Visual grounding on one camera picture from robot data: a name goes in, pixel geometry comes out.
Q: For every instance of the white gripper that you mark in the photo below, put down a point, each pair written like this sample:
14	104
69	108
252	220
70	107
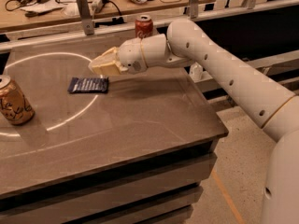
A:
131	56

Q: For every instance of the blue rxbar wrapper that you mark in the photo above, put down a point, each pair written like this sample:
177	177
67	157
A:
88	85

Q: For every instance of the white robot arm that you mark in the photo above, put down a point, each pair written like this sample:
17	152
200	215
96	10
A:
271	106

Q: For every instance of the red coca-cola can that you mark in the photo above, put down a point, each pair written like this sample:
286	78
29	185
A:
143	26

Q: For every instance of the left clear sanitizer bottle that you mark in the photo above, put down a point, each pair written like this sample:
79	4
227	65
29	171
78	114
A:
196	72

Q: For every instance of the gold lacroix can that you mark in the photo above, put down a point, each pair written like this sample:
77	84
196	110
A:
14	106

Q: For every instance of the grey metal post bracket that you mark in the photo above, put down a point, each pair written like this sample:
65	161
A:
86	18

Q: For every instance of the grey metal post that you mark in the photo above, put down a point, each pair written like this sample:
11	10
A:
192	9

